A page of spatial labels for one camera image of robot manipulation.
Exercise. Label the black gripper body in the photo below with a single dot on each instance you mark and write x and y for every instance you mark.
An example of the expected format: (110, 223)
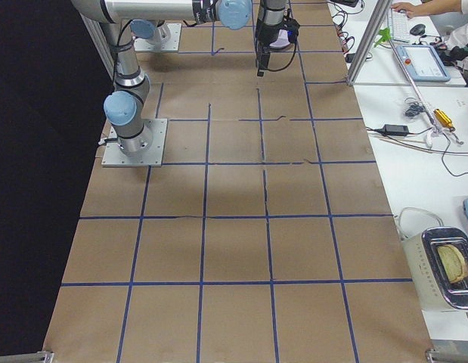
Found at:
(265, 38)

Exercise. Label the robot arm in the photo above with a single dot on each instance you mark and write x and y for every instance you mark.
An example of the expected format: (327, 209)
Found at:
(273, 17)
(131, 85)

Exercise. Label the lavender plate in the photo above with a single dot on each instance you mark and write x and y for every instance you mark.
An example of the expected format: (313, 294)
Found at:
(282, 41)

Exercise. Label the person hand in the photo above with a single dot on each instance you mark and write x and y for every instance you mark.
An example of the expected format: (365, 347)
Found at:
(406, 8)

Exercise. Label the green reacher grabber tool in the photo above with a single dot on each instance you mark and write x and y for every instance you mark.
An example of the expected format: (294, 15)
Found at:
(437, 128)

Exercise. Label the white keyboard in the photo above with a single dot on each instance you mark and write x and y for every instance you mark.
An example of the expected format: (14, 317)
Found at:
(397, 23)

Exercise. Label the black power adapter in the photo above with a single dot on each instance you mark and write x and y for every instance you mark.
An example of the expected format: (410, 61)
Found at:
(395, 130)

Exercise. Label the black mouse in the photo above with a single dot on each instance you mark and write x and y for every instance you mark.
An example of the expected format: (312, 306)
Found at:
(418, 29)

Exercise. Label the teach pendant tablet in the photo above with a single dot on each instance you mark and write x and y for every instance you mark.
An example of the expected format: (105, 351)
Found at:
(422, 63)

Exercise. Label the white toaster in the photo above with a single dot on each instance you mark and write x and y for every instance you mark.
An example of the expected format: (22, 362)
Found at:
(434, 290)

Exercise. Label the bread slice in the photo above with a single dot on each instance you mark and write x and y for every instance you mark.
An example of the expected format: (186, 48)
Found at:
(455, 265)

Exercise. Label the aluminium frame post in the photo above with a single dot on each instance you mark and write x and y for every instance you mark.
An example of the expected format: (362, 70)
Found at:
(365, 45)

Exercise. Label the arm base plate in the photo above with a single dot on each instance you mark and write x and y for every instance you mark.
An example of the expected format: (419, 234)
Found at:
(147, 149)
(155, 38)

